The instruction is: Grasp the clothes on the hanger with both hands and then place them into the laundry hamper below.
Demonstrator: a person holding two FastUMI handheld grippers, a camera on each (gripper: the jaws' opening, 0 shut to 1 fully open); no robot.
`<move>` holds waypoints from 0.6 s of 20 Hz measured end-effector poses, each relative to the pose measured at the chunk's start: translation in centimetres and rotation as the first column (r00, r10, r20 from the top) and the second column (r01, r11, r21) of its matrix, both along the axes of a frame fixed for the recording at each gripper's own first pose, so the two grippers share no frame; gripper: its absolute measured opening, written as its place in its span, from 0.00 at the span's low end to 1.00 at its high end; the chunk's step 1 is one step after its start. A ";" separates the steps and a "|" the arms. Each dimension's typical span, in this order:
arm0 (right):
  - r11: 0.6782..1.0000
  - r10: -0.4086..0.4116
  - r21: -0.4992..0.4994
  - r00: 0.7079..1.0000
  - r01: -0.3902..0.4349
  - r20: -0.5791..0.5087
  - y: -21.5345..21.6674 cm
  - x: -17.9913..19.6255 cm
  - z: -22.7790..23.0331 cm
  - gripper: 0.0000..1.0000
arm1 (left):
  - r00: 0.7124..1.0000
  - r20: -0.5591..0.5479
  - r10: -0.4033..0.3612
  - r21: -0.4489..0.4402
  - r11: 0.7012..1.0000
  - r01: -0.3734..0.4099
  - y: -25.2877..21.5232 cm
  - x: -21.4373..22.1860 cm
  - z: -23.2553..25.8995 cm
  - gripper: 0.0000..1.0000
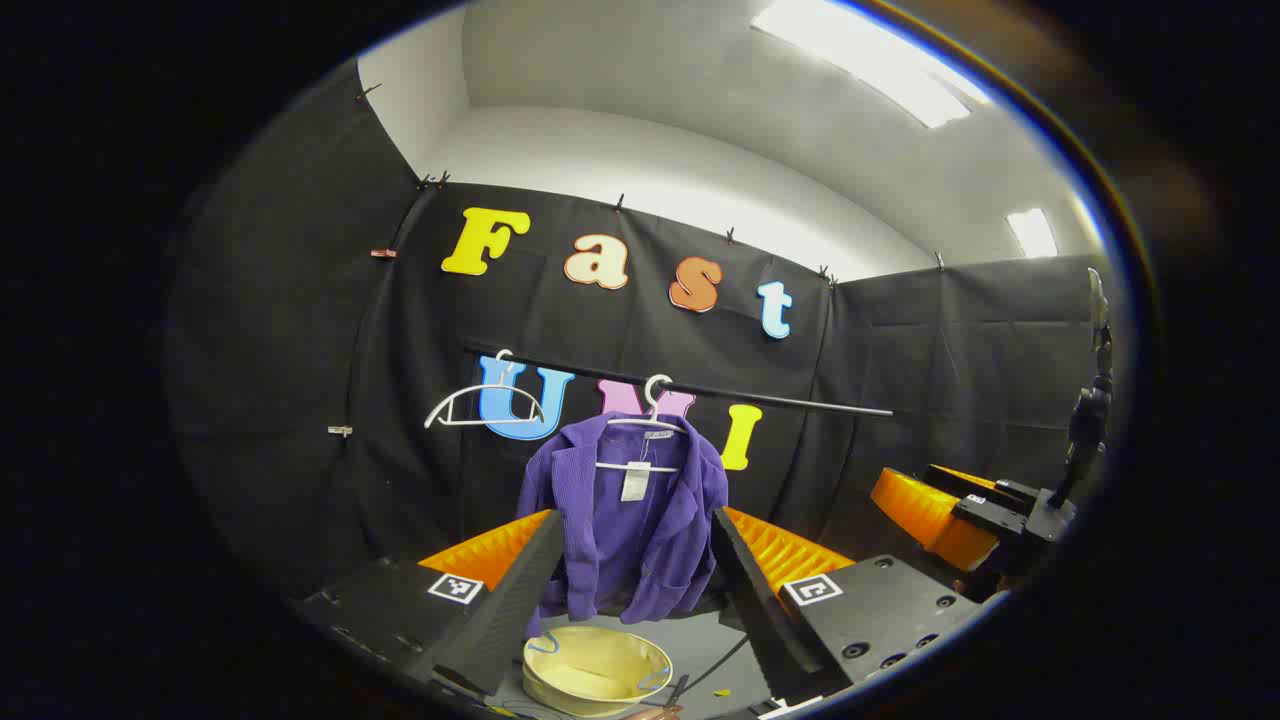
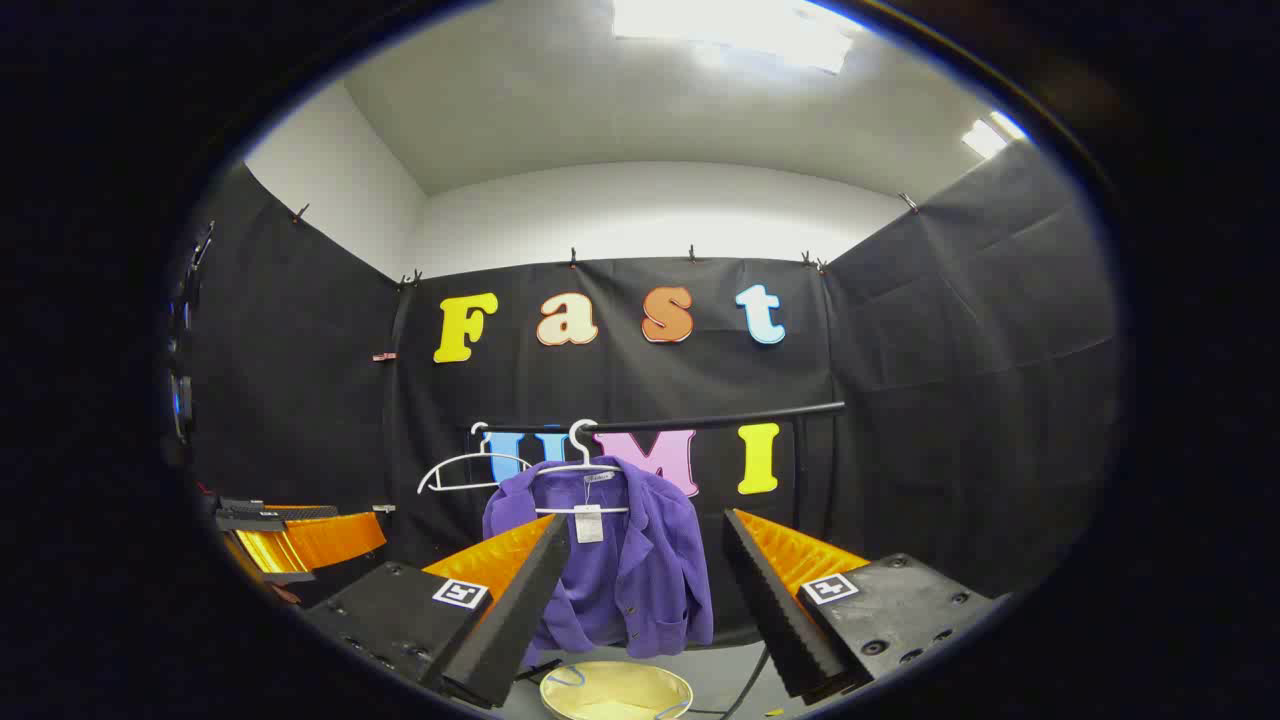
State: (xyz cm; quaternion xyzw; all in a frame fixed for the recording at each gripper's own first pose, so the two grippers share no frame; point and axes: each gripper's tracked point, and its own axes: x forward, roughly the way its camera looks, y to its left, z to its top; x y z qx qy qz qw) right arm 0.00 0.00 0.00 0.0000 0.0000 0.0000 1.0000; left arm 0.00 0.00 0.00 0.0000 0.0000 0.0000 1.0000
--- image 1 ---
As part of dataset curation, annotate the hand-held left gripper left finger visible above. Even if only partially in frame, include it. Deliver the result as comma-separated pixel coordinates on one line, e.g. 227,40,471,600
290,508,567,701

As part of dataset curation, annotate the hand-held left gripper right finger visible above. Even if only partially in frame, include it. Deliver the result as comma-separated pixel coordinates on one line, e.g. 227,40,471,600
710,505,1006,706

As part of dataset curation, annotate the yellow round laundry hamper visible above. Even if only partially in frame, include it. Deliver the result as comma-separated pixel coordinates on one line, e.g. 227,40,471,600
522,626,674,718

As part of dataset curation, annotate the purple ribbed cardigan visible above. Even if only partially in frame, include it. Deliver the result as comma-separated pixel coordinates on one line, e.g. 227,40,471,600
516,412,730,638

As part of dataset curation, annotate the white clothes hanger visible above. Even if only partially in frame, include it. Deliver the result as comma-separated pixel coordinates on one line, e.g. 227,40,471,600
595,374,701,474
424,350,549,429

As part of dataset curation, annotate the dark tripod stand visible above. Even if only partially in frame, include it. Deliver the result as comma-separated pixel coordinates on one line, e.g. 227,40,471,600
1045,265,1116,511

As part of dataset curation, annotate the black garment rack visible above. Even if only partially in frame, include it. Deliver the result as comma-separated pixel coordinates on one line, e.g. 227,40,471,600
455,340,896,546

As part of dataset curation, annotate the small ceiling light panel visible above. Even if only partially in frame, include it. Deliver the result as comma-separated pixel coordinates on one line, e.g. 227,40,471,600
1005,207,1059,259

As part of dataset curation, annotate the black backdrop cloth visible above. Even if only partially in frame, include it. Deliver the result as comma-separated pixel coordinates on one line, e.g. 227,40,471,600
165,60,1106,611

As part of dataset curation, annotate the row of black backdrop clips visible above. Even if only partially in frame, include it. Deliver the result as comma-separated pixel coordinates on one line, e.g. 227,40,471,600
355,82,946,291

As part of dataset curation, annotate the large ceiling light panel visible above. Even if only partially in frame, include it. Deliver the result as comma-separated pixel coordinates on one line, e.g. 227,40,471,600
750,0,991,129

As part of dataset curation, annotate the black floor cable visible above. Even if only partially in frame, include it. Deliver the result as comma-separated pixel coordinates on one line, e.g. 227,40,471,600
660,633,751,711

